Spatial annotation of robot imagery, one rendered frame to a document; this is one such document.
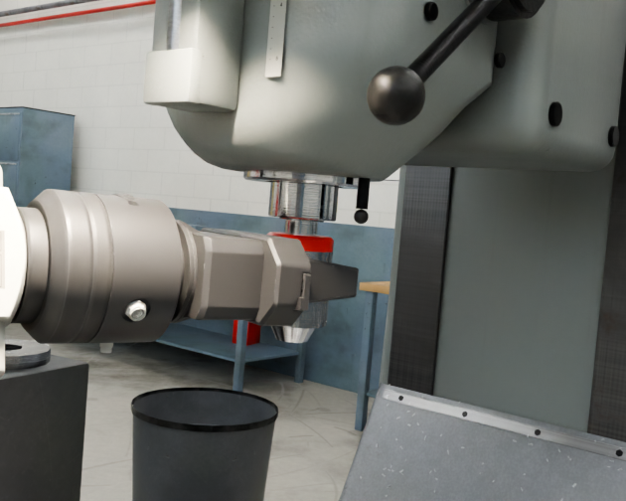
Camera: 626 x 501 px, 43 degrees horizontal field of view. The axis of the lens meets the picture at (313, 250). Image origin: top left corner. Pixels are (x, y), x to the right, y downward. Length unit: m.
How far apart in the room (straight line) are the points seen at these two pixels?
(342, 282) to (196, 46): 0.19
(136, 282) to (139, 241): 0.02
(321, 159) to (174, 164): 6.57
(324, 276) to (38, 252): 0.19
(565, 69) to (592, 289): 0.29
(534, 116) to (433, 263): 0.36
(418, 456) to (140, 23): 6.95
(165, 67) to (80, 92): 7.78
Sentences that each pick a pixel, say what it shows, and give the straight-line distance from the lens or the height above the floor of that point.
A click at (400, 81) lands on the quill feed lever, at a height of 1.35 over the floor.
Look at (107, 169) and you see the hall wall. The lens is 7.77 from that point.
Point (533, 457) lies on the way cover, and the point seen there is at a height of 1.05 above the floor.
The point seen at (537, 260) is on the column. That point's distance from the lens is 0.86.
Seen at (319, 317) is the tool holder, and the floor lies 1.21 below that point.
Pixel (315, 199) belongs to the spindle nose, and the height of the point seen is 1.29.
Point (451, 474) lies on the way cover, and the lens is 0.89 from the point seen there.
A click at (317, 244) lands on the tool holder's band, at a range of 0.53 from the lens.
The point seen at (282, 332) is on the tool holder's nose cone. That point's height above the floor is 1.20.
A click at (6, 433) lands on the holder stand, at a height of 1.06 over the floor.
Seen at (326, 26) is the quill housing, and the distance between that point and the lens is 0.45.
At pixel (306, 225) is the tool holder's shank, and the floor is 1.28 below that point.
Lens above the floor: 1.29
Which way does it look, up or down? 3 degrees down
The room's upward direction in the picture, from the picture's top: 5 degrees clockwise
